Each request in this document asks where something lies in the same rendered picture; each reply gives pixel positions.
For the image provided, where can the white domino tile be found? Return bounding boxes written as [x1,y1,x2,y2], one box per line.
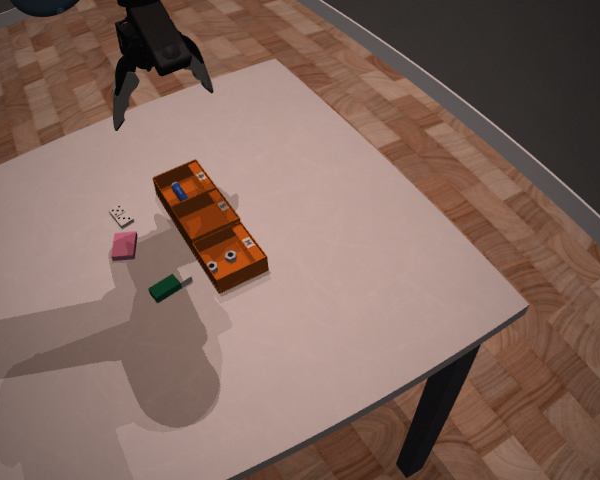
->
[109,203,134,229]

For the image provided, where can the pink block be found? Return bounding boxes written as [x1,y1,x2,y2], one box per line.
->
[111,231,137,261]

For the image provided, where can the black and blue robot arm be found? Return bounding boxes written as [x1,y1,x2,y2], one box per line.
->
[10,0,192,76]

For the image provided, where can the orange three-compartment bin rack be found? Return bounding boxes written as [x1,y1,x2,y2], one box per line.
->
[153,159,269,294]

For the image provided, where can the blue aa battery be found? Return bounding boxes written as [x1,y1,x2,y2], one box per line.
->
[171,182,188,202]

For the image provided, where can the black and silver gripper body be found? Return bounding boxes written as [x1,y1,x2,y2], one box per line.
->
[115,0,159,72]

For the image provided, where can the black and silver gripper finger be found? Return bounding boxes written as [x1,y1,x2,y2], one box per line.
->
[113,48,140,131]
[179,31,214,93]

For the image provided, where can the green and white eraser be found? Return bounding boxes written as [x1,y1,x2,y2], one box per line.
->
[148,267,193,303]

